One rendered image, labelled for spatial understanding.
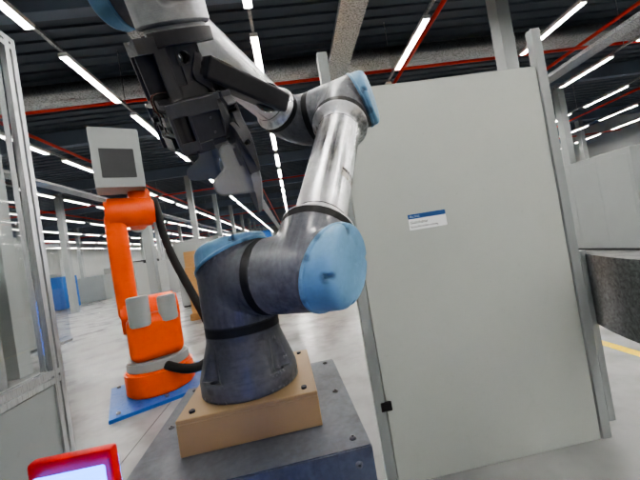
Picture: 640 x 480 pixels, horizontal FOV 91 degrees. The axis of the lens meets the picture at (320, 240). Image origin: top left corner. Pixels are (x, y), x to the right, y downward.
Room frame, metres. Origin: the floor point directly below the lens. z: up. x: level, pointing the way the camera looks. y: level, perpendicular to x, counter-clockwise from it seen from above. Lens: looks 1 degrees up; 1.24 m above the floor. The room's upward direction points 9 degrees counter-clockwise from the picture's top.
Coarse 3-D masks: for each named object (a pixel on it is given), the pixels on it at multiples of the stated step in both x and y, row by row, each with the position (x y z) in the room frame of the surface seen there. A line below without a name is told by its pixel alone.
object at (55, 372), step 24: (0, 48) 0.95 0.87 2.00; (24, 120) 0.99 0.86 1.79; (24, 144) 0.98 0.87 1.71; (24, 168) 0.96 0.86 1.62; (24, 192) 0.95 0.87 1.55; (24, 216) 0.96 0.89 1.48; (48, 288) 0.98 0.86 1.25; (48, 312) 0.97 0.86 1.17; (48, 336) 0.95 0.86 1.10; (48, 360) 0.95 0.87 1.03; (24, 384) 0.86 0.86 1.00; (48, 384) 0.93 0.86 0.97; (0, 408) 0.78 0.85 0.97; (72, 432) 0.99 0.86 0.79
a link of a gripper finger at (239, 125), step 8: (232, 112) 0.35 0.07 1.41; (240, 112) 0.36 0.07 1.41; (232, 120) 0.36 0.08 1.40; (240, 120) 0.36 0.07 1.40; (232, 128) 0.36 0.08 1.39; (240, 128) 0.36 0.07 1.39; (232, 136) 0.37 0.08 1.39; (240, 136) 0.36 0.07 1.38; (248, 136) 0.36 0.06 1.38; (240, 144) 0.37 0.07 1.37; (248, 144) 0.37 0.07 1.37; (240, 152) 0.37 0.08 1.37; (248, 152) 0.37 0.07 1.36; (248, 160) 0.38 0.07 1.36; (256, 160) 0.38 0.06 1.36; (248, 168) 0.38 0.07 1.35; (256, 168) 0.38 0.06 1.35
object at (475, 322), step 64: (320, 64) 1.56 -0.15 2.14; (384, 128) 1.59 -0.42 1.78; (448, 128) 1.62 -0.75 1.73; (512, 128) 1.65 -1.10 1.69; (384, 192) 1.58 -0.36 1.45; (448, 192) 1.61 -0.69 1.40; (512, 192) 1.64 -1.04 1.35; (384, 256) 1.58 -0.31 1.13; (448, 256) 1.61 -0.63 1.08; (512, 256) 1.64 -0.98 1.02; (576, 256) 1.66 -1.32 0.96; (384, 320) 1.57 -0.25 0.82; (448, 320) 1.60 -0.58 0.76; (512, 320) 1.63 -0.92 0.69; (576, 320) 1.66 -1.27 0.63; (384, 384) 1.57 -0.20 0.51; (448, 384) 1.60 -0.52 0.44; (512, 384) 1.63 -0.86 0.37; (576, 384) 1.65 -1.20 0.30; (384, 448) 1.56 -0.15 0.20; (448, 448) 1.59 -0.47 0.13; (512, 448) 1.62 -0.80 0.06
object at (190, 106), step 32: (160, 32) 0.30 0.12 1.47; (192, 32) 0.31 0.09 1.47; (160, 64) 0.31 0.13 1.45; (192, 64) 0.33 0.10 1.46; (160, 96) 0.34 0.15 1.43; (192, 96) 0.35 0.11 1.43; (224, 96) 0.35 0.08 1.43; (160, 128) 0.35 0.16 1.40; (192, 128) 0.34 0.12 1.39; (224, 128) 0.36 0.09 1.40
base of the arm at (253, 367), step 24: (216, 336) 0.45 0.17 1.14; (240, 336) 0.45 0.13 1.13; (264, 336) 0.46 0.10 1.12; (216, 360) 0.45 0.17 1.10; (240, 360) 0.44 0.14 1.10; (264, 360) 0.45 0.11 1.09; (288, 360) 0.48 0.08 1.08; (216, 384) 0.44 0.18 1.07; (240, 384) 0.43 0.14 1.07; (264, 384) 0.44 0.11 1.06; (288, 384) 0.47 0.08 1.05
